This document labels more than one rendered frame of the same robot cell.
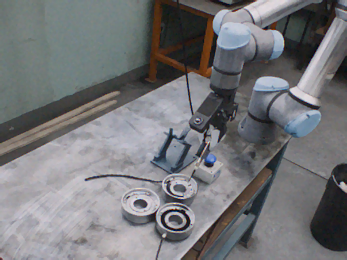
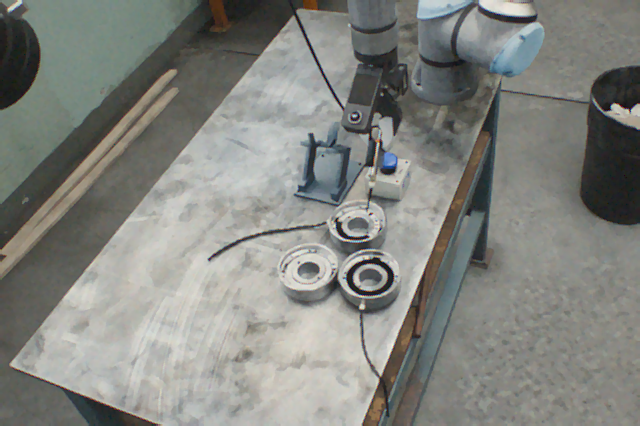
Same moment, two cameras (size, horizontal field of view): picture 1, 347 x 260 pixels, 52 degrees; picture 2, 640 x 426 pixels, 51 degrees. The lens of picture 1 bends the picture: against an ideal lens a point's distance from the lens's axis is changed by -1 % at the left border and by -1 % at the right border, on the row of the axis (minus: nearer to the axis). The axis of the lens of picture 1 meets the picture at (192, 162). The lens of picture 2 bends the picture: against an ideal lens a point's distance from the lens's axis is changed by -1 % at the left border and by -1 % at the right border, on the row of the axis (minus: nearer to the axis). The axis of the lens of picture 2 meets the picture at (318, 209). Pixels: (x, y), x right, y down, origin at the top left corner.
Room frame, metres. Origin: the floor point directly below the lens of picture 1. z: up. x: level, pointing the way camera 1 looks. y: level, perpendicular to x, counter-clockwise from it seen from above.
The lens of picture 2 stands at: (-0.08, 0.05, 1.73)
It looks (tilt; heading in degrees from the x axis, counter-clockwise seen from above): 45 degrees down; 3
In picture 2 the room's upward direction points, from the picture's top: 9 degrees counter-clockwise
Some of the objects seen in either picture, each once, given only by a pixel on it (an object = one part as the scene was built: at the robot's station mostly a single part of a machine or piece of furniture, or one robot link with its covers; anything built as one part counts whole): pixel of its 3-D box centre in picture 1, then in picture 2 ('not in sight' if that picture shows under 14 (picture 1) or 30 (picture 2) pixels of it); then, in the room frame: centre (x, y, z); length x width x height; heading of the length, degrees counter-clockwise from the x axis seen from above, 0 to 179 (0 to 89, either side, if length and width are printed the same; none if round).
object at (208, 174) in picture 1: (208, 168); (389, 175); (0.89, -0.06, 0.82); 0.08 x 0.07 x 0.05; 153
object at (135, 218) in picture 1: (140, 206); (309, 273); (0.68, 0.12, 0.82); 0.10 x 0.10 x 0.04
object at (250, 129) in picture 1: (259, 122); (444, 66); (1.20, -0.23, 0.85); 0.15 x 0.15 x 0.10
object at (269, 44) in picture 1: (257, 43); not in sight; (0.95, -0.11, 1.23); 0.11 x 0.11 x 0.08; 39
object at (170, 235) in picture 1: (175, 222); (370, 280); (0.64, 0.01, 0.82); 0.10 x 0.10 x 0.04
